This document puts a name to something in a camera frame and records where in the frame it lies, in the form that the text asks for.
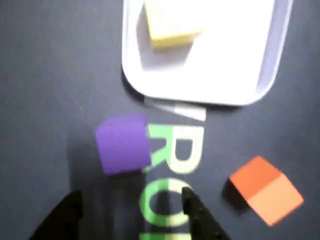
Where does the white tray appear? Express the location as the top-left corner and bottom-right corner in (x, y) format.
(121, 0), (295, 107)

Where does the orange block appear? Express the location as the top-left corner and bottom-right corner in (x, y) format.
(226, 156), (305, 227)

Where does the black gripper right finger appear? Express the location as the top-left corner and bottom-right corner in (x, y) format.
(182, 187), (231, 240)

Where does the dark mat with ROBO print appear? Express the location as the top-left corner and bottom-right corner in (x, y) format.
(0, 0), (320, 240)

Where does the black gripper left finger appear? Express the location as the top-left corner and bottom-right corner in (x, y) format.
(28, 189), (83, 240)

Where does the purple block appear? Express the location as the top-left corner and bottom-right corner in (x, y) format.
(94, 113), (152, 176)

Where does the yellow block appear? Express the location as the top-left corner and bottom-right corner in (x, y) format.
(143, 0), (208, 50)

